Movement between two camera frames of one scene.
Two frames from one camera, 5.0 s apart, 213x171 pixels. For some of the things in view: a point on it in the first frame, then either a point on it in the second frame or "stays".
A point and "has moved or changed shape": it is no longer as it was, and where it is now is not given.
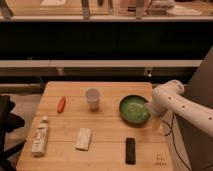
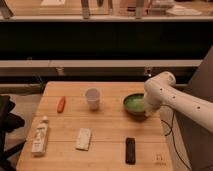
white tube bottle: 40,139 stays
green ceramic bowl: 134,110 has moved or changed shape
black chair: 8,123 stays
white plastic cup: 93,95 stays
